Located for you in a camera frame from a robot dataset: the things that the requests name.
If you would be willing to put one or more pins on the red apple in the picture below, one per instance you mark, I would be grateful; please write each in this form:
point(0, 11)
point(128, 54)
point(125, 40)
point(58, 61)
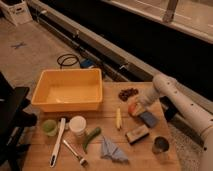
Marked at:
point(132, 109)

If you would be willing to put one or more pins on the white paper cup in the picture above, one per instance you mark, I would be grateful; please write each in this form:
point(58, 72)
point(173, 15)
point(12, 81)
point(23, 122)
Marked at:
point(77, 125)

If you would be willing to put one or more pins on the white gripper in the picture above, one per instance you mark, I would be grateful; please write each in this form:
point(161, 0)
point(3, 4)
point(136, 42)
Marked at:
point(144, 100)

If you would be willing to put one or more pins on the green plastic cup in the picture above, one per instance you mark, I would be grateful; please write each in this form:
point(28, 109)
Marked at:
point(50, 127)

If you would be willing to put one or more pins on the green cucumber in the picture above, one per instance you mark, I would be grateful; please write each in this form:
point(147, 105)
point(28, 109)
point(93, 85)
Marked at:
point(90, 137)

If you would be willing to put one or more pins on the blue sponge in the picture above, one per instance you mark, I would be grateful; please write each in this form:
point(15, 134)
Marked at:
point(149, 119)

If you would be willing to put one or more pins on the white cardboard box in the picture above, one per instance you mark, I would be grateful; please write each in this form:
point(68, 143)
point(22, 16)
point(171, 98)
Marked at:
point(17, 14)

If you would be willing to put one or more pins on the white handled utensil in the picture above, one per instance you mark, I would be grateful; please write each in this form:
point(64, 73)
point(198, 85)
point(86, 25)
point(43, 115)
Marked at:
point(57, 144)

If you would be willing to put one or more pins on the black chair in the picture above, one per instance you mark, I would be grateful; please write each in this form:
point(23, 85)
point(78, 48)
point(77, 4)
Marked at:
point(13, 120)

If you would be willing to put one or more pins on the blue object on floor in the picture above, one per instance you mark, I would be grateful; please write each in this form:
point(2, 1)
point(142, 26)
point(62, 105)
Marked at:
point(87, 64)

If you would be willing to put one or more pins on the yellow banana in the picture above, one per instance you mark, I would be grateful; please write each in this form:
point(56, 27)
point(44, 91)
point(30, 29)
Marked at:
point(118, 119)

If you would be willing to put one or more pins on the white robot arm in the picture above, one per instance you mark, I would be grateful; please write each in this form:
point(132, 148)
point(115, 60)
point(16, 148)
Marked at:
point(199, 118)

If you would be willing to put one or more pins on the blue folded cloth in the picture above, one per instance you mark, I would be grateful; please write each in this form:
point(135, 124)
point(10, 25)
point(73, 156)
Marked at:
point(109, 150)

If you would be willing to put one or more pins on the yellow plastic tub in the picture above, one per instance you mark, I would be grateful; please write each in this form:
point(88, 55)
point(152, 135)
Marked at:
point(69, 90)

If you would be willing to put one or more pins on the bunch of dark grapes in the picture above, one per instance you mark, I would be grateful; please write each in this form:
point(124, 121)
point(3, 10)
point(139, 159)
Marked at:
point(125, 94)

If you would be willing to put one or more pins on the dark metal cup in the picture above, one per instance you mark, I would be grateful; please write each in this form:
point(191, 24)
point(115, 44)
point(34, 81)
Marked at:
point(160, 145)

